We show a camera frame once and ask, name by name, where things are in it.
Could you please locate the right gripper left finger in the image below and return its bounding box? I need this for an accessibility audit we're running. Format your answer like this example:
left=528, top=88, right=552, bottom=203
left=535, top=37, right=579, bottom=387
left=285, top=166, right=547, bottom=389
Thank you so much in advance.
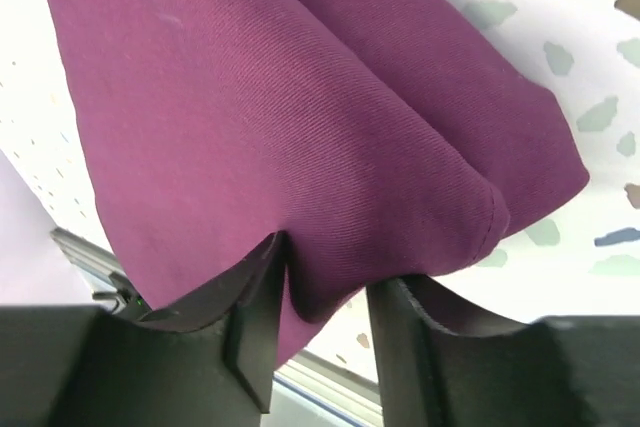
left=1, top=232, right=287, bottom=427

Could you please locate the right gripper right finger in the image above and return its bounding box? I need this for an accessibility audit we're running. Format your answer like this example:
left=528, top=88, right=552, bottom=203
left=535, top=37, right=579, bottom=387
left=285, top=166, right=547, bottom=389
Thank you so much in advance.
left=367, top=275, right=639, bottom=427

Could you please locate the purple surgical cloth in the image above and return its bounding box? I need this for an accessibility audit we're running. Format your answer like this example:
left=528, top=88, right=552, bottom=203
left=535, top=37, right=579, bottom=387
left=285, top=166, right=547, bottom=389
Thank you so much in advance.
left=48, top=0, right=589, bottom=362

